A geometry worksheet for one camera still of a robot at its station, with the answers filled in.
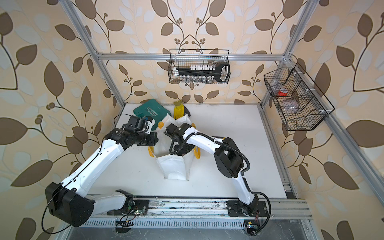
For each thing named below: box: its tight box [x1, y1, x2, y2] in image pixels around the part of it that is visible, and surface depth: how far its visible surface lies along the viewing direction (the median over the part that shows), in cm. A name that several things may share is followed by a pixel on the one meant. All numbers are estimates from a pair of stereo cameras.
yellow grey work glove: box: [173, 100, 191, 120], surface depth 118 cm
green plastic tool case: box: [133, 99, 172, 131], surface depth 114 cm
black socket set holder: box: [173, 62, 230, 82], surface depth 84 cm
